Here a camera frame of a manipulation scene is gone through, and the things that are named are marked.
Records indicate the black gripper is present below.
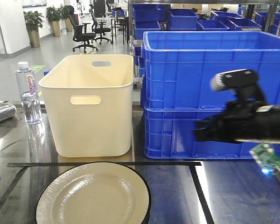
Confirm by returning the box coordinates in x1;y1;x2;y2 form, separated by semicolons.
193;100;266;143

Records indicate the cream plate with black rim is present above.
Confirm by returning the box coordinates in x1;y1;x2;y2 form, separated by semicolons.
35;161;151;224

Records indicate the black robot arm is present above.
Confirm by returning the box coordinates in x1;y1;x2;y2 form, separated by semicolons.
193;100;280;144

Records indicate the green circuit board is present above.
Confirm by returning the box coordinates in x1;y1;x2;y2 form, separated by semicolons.
249;143;280;175

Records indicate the large blue crate bottom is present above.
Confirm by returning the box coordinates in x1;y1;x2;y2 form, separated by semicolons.
143;107;280;161

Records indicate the large blue crate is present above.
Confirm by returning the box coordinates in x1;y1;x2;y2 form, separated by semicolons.
141;31;280;110
143;107;280;161

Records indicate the large blue crate top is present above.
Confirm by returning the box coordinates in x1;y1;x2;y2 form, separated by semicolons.
141;31;280;110

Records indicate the cream plastic storage basket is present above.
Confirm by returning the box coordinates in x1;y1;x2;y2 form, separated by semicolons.
39;54;133;157

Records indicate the black office chair right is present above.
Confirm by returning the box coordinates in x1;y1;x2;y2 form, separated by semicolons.
89;4;113;44

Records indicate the black office chair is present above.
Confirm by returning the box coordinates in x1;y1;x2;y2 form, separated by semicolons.
65;5;98;53
89;4;113;44

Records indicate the black office chair left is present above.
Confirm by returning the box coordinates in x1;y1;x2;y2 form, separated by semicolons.
65;5;98;53

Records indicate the clear water bottle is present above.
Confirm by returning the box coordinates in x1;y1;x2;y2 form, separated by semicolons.
15;62;42;125

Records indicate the potted plant gold pot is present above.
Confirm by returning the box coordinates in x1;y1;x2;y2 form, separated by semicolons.
23;11;44;48

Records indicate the grey white device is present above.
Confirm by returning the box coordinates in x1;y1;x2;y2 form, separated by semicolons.
0;103;16;122

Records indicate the wrist camera with grey head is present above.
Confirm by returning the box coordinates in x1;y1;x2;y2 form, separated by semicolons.
210;69;266;105

